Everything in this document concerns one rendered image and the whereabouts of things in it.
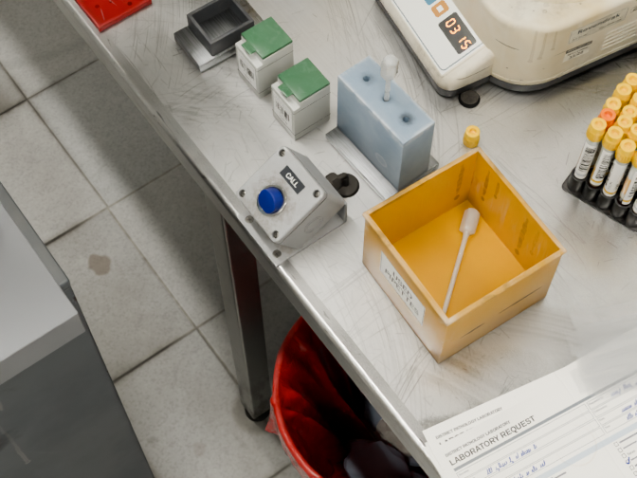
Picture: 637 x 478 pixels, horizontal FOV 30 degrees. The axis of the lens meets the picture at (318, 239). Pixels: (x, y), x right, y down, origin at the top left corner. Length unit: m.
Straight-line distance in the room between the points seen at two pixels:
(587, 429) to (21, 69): 1.61
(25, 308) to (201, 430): 0.94
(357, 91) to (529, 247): 0.22
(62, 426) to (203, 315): 0.70
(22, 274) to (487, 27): 0.52
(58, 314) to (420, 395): 0.35
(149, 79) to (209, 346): 0.88
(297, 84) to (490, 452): 0.41
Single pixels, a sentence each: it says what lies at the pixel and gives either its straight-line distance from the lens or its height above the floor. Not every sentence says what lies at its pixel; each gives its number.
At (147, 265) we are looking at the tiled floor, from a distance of 2.18.
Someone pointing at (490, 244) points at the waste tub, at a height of 0.88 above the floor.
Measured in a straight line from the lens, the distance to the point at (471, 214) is 1.19.
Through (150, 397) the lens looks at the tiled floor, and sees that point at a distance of 2.07.
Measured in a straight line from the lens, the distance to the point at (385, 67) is 1.11.
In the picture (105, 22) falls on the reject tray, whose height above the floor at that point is 0.88.
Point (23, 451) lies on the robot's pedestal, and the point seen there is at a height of 0.56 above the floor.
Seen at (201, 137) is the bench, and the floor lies 0.87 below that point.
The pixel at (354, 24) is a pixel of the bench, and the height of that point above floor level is 0.87.
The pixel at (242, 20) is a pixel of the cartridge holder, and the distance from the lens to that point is 1.32.
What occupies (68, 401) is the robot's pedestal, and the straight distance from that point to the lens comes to 1.43.
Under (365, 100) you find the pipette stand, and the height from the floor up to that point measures 0.98.
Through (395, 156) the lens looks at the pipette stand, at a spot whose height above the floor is 0.94.
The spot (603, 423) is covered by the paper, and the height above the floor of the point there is 0.89.
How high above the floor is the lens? 1.93
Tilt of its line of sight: 62 degrees down
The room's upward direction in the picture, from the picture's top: straight up
